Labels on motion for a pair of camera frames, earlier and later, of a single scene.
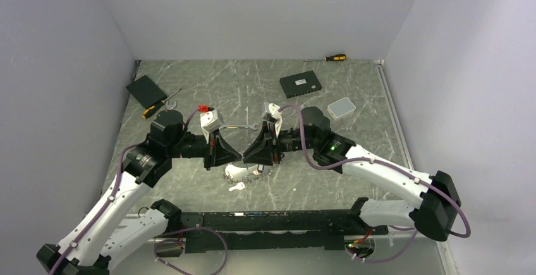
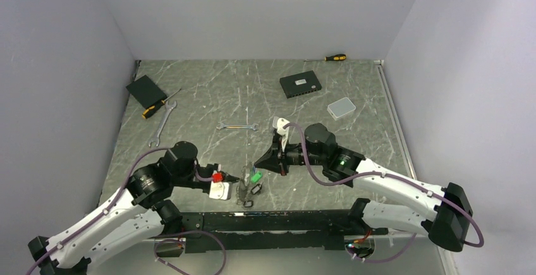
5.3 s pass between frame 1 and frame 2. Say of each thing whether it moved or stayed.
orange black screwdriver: stayed
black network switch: stayed
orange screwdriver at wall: stayed
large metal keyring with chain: moved
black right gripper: moved
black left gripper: moved
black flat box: stayed
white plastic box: stayed
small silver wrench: stayed
